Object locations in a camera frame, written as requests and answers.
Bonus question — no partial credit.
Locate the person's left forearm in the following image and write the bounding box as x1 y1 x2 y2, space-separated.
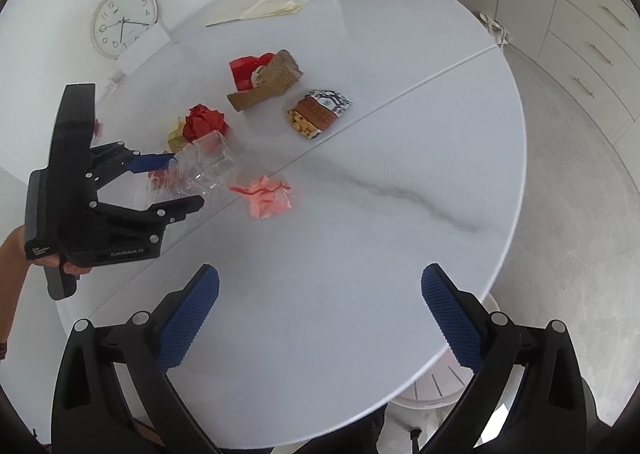
0 226 32 360

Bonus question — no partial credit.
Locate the person's left hand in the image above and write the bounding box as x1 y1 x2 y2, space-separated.
34 255 91 277

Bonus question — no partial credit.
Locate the yellow green crumpled wrapper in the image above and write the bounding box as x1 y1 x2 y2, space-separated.
167 118 189 153

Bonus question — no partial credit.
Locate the red crumpled paper flower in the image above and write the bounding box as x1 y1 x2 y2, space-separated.
182 104 229 143

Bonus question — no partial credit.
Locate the pink crumpled paper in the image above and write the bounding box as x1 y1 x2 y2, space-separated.
229 176 292 219

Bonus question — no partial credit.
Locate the red plastic wrapper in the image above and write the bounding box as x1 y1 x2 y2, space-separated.
229 52 276 92

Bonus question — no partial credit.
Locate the brown cardboard piece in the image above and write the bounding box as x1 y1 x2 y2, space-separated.
228 49 304 112

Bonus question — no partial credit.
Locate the nut snack packet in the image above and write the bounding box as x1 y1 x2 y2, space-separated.
286 89 352 139

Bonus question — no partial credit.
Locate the white drawer cabinet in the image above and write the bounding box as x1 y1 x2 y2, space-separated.
537 0 640 136

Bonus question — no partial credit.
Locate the white wall clock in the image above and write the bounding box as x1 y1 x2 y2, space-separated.
90 0 158 59

